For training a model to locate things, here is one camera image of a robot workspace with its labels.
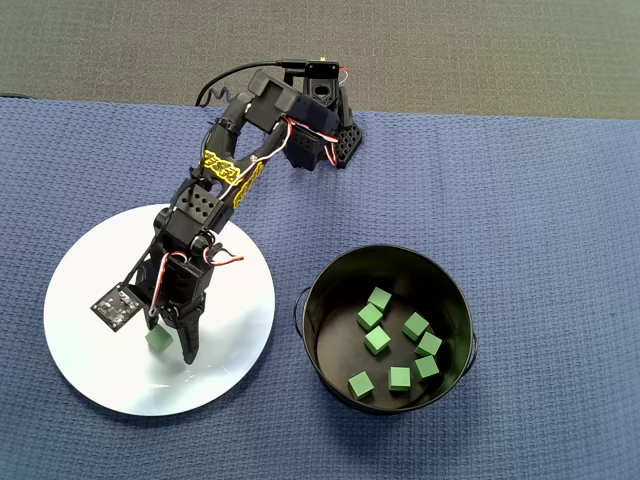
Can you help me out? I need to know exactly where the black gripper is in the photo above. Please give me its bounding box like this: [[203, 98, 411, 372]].
[[134, 253, 216, 366]]

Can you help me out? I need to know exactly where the green cube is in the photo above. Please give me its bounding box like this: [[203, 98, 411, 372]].
[[363, 325, 393, 356], [402, 312, 431, 342], [415, 331, 444, 358], [367, 286, 393, 313], [347, 370, 375, 400], [388, 366, 412, 393], [144, 325, 175, 353], [356, 302, 385, 331], [412, 354, 441, 382]]

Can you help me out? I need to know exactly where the white round plate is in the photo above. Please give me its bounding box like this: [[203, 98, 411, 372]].
[[43, 203, 277, 418]]

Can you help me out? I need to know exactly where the black metal bucket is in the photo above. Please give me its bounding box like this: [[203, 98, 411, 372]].
[[293, 243, 479, 416]]

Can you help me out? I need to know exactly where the blue woven table cloth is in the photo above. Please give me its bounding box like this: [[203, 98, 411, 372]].
[[0, 95, 640, 480]]

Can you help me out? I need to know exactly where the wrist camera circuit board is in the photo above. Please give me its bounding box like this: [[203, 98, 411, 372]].
[[89, 282, 142, 332]]

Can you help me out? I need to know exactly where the thin black camera cable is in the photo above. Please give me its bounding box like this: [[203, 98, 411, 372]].
[[119, 164, 201, 291]]

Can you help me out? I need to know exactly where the red white servo wire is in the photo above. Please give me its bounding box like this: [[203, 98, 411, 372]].
[[148, 242, 246, 317], [219, 117, 341, 201]]

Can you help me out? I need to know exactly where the thick black base cable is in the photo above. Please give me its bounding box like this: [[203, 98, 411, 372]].
[[202, 85, 239, 109], [195, 59, 321, 108]]

